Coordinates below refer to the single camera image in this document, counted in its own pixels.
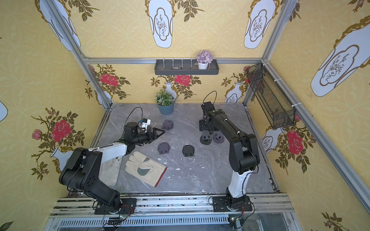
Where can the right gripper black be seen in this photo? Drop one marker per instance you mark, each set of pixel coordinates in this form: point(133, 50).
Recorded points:
point(204, 125)

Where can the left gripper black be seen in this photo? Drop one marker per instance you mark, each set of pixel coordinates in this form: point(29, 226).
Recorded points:
point(150, 135)

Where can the dark phone stand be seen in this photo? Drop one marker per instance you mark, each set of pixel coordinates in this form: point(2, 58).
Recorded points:
point(188, 151)
point(206, 138)

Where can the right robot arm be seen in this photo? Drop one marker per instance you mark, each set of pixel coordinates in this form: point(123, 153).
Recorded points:
point(243, 149)

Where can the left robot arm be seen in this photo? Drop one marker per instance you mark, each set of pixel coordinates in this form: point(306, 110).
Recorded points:
point(82, 170)

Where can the green plant blue pot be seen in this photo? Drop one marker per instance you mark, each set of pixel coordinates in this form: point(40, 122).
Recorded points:
point(165, 102)

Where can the beige work glove right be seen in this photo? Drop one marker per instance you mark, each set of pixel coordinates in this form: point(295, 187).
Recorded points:
point(145, 169)

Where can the purple flower white pot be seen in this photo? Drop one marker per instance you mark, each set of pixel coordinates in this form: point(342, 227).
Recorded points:
point(204, 59)

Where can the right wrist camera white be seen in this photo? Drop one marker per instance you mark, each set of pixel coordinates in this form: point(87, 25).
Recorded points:
point(207, 107)

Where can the grey wall shelf tray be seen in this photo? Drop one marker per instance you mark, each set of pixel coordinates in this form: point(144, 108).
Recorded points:
point(184, 66)

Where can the black wire mesh basket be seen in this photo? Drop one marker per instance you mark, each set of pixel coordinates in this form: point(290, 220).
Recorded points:
point(273, 101)

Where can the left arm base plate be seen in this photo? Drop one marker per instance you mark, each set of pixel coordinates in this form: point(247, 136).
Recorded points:
point(123, 206)

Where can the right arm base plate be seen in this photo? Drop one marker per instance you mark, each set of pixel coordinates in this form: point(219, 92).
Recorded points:
point(229, 204)

